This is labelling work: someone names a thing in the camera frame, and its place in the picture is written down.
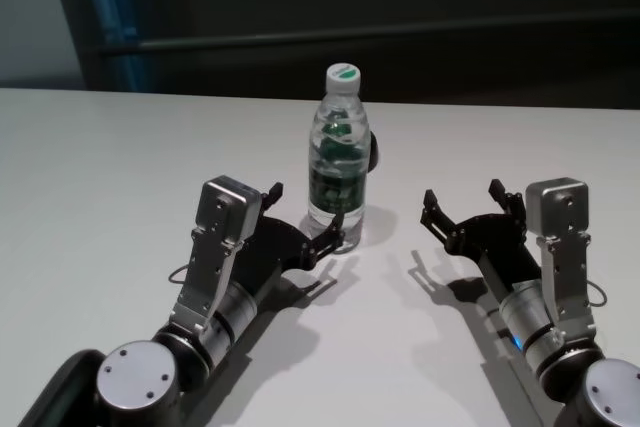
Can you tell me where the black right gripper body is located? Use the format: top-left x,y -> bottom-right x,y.
457,214 -> 544,296

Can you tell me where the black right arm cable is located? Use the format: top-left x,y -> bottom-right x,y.
587,280 -> 609,309

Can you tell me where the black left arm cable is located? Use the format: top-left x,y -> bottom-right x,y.
167,264 -> 194,289

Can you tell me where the blue glass window strip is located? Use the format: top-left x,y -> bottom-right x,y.
87,0 -> 151,93

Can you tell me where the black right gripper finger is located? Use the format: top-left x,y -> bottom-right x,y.
488,179 -> 527,238
419,189 -> 466,253

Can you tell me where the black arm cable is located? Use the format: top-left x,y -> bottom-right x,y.
587,280 -> 609,309
167,264 -> 194,289

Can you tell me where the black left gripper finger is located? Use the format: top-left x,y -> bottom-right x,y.
259,182 -> 285,213
299,211 -> 347,271

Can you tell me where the green YES button black base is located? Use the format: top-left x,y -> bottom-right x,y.
367,130 -> 384,173

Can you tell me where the grey handrail bar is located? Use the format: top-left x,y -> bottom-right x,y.
99,9 -> 640,56

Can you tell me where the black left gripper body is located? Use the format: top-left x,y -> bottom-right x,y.
232,216 -> 311,301

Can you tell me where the clear water bottle green label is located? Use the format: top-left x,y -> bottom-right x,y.
305,62 -> 371,254

